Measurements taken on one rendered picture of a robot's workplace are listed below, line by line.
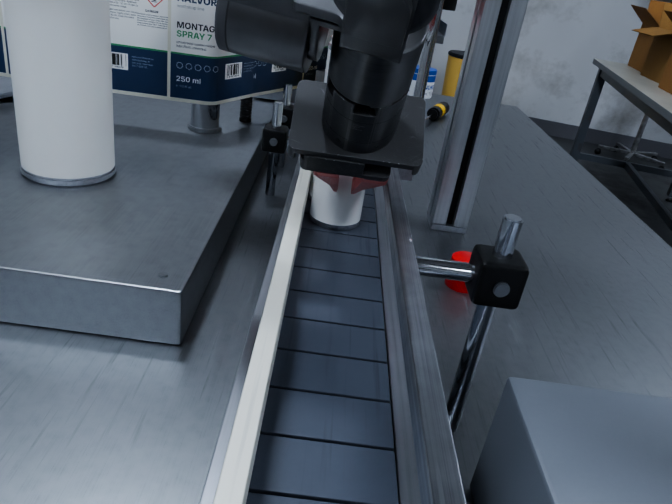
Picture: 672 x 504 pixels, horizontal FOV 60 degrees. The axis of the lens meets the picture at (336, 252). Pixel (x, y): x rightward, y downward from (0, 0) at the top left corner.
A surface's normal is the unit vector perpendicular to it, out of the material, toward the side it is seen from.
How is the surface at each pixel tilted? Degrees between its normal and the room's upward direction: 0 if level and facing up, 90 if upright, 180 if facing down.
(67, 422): 0
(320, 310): 0
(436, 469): 0
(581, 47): 90
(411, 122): 39
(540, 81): 90
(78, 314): 90
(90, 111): 90
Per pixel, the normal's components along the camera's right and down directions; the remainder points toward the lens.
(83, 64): 0.72, 0.40
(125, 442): 0.14, -0.88
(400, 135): 0.10, -0.40
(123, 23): 0.04, 0.46
